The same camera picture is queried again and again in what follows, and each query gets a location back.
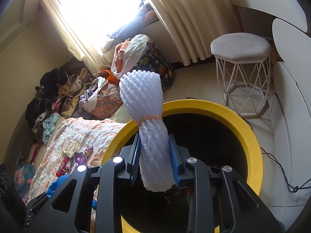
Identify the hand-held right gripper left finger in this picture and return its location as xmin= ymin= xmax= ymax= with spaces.
xmin=50 ymin=134 xmax=141 ymax=233

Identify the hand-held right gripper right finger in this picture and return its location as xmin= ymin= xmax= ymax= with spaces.
xmin=169 ymin=134 xmax=282 ymax=233

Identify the red snack packet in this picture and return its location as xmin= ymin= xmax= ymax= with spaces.
xmin=56 ymin=156 xmax=73 ymax=176

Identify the purple snack wrapper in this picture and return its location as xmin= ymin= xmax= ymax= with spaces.
xmin=74 ymin=146 xmax=94 ymax=165

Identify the white foam net wrap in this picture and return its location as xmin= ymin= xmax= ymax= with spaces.
xmin=119 ymin=69 xmax=176 ymax=193

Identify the yellow rimmed black trash bin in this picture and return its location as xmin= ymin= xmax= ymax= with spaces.
xmin=100 ymin=99 xmax=264 ymax=233

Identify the teal floral cushion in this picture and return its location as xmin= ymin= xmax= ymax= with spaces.
xmin=14 ymin=163 xmax=34 ymax=199

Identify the peach white tufted blanket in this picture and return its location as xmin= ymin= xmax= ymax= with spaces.
xmin=23 ymin=118 xmax=129 ymax=233

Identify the light blue cloth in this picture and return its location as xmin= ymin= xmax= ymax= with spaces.
xmin=42 ymin=113 xmax=61 ymax=143

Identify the floral pink bag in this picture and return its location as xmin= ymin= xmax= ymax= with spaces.
xmin=90 ymin=78 xmax=123 ymax=119

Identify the orange bag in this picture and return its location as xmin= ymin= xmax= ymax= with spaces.
xmin=101 ymin=69 xmax=121 ymax=82

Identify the dinosaur print laundry basket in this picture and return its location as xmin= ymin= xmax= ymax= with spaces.
xmin=134 ymin=41 xmax=175 ymax=91

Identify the pile of mixed clothes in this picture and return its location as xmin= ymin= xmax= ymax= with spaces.
xmin=25 ymin=61 xmax=102 ymax=136

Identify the white orange laundry bundle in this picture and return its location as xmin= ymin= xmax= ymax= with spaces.
xmin=110 ymin=34 xmax=152 ymax=79

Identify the white rounded drawer cabinet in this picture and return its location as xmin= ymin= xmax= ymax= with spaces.
xmin=270 ymin=17 xmax=311 ymax=210

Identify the cream curtain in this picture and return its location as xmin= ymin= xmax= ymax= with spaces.
xmin=40 ymin=0 xmax=114 ymax=74
xmin=138 ymin=0 xmax=240 ymax=66

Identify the pile of jackets and bedding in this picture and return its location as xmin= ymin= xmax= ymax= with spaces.
xmin=102 ymin=3 xmax=158 ymax=54

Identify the black framed window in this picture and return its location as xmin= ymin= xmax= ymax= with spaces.
xmin=52 ymin=0 xmax=156 ymax=49

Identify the white vanity desk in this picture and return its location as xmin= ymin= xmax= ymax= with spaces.
xmin=227 ymin=0 xmax=308 ymax=32

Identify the black power cable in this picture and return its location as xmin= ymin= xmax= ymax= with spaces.
xmin=260 ymin=146 xmax=308 ymax=193

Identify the white wire frame stool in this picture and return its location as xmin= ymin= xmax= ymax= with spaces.
xmin=210 ymin=32 xmax=273 ymax=117

